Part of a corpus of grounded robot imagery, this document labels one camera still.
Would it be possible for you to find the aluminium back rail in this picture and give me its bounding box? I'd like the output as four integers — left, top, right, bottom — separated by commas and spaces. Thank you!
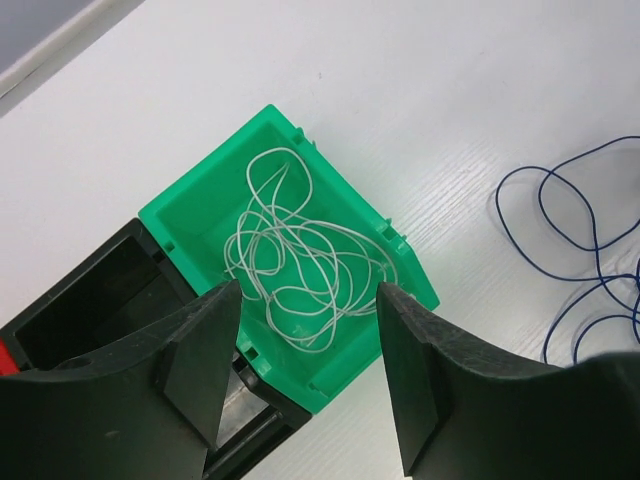
1, 1, 140, 115

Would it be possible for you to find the red plastic bin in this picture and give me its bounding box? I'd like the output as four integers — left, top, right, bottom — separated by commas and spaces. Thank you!
0, 341, 20, 376

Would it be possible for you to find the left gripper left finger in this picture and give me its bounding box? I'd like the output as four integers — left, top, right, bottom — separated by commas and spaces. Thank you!
1, 281, 242, 479

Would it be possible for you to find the black plastic bin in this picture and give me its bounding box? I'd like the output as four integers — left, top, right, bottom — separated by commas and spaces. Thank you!
1, 219, 311, 479

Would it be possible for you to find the thin white wire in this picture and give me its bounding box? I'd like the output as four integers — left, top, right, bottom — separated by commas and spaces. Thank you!
223, 199, 401, 354
245, 147, 381, 321

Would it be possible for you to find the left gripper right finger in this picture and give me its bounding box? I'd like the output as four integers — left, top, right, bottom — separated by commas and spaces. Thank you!
376, 283, 639, 479

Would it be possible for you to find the thin blue wire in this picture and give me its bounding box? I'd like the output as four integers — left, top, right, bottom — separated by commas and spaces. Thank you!
494, 135, 640, 364

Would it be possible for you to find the green plastic bin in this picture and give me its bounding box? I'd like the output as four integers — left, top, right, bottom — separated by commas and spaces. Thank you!
139, 105, 439, 413

